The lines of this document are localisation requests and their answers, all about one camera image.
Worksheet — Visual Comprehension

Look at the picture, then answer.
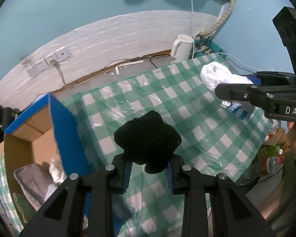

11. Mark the black sock ball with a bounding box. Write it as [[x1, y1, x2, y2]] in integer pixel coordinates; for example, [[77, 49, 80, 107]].
[[114, 110, 182, 174]]

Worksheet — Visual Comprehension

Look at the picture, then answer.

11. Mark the white plastic bag bundle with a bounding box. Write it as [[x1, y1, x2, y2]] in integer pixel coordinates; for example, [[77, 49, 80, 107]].
[[200, 62, 255, 120]]

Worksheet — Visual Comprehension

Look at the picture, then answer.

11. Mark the grey cloth towel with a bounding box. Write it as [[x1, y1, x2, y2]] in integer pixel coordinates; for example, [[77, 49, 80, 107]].
[[14, 158, 67, 211]]

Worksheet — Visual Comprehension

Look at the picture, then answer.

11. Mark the green checkered tablecloth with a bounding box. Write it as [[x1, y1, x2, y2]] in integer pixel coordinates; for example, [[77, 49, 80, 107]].
[[60, 52, 273, 237]]

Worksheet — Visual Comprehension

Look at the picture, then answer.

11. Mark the red white bag pile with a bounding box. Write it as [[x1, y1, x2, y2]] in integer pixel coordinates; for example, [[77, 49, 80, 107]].
[[243, 119, 290, 179]]

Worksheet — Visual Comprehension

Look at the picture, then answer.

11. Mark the white electric kettle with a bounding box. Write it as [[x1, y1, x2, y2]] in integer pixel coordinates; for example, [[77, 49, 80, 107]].
[[170, 34, 194, 63]]

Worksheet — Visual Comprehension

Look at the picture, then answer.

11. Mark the blue cardboard box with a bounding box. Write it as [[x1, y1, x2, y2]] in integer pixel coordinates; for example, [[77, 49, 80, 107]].
[[0, 94, 92, 227]]

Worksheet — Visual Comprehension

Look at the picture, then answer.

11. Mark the beige wrapped pipe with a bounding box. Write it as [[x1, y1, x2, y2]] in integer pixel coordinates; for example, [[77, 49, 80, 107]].
[[197, 0, 236, 38]]

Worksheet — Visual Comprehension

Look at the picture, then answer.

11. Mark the white bar on floor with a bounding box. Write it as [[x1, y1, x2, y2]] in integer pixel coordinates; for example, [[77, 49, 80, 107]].
[[115, 60, 144, 75]]

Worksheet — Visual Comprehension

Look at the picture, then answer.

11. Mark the green checkered side cloth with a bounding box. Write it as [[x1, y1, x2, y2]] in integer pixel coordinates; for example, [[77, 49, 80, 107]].
[[0, 152, 24, 236]]

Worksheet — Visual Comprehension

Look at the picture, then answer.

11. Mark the grey plugged power cable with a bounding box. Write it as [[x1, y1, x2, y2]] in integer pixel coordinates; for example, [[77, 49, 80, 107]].
[[50, 59, 75, 88]]

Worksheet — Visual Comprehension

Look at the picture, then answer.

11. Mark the white wall socket strip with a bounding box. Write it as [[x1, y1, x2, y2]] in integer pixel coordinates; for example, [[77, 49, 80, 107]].
[[26, 46, 70, 78]]

